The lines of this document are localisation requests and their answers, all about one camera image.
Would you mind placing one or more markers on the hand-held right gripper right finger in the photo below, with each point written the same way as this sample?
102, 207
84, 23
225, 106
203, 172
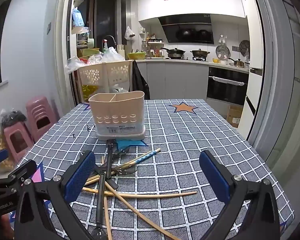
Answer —
215, 175

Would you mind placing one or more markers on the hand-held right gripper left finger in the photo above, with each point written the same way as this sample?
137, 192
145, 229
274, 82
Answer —
80, 177

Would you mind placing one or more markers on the blue patterned wooden chopstick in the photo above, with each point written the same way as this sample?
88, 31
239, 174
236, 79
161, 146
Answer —
146, 155

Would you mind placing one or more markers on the beige plastic utensil holder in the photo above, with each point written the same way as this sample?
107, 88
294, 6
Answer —
115, 110

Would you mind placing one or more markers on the short pink plastic stool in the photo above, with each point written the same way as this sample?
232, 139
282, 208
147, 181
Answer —
17, 129

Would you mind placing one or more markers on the bag of black items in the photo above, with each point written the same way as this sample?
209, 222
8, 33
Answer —
13, 118

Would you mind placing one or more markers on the checked blue-grey star tablecloth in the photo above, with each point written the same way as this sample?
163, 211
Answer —
177, 140

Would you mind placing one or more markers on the cardboard box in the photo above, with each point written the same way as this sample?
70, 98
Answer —
233, 116

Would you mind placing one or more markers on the tall pink plastic stool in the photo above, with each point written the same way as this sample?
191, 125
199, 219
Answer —
38, 110

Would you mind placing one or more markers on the white refrigerator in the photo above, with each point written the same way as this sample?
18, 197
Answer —
254, 120

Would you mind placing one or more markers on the black built-in oven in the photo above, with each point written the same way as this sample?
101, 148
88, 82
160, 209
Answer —
225, 90

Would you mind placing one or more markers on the grey kitchen base cabinets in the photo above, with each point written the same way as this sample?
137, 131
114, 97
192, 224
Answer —
180, 80

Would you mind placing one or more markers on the beige flower-cut basket rack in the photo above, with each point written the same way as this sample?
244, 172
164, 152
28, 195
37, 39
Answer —
115, 71

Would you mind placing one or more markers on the crumpled clear plastic bag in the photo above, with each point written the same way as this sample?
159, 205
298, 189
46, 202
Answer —
75, 65
95, 59

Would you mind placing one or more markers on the grey sliding door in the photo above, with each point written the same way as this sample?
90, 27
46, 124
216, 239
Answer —
277, 80

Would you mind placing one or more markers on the small steel saucepan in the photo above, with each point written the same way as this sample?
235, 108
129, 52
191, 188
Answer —
238, 63

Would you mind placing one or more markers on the yellow bowl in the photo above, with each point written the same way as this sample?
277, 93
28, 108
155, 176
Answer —
216, 60

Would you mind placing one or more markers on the black hanging bag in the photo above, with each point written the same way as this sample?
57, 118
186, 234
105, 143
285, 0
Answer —
140, 80

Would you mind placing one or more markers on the round metal steamer plate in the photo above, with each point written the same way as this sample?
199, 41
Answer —
222, 51

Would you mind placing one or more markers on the stacked green plastic basins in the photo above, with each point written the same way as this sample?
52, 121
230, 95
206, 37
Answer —
88, 52

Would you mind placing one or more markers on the white plastic bag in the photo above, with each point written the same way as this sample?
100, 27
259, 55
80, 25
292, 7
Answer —
112, 55

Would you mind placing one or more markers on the round dark divided rack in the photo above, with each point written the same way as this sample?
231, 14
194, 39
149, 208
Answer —
244, 47

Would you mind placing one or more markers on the spray bottle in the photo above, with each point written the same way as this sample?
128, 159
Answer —
105, 47

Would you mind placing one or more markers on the white knife block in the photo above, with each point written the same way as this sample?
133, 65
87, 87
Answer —
120, 51

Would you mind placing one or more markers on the pale green cup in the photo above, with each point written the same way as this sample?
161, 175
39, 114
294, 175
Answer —
91, 43

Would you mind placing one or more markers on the yellow-green colander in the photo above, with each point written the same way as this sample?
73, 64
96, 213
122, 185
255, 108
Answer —
137, 55

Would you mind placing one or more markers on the spice rack with bottles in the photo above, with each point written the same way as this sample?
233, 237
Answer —
155, 51

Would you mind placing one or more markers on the black curved faucet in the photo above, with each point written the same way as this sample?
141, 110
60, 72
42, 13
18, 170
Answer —
111, 35

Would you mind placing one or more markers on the black range hood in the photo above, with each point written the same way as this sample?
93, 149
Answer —
185, 32

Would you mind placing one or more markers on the hanging plastic bag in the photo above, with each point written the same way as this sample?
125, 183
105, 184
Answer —
129, 33

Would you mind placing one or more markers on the blue printed bag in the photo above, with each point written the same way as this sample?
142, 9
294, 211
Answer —
77, 17

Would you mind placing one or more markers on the white upper kitchen cabinets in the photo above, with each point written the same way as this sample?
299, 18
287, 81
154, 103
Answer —
190, 5

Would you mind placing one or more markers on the sliding door frame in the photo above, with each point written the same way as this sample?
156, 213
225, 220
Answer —
62, 55

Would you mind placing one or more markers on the white wall hook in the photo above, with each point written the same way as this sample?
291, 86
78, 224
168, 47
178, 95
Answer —
223, 39

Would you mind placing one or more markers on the wall switch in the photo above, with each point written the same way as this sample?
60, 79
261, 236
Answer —
48, 28

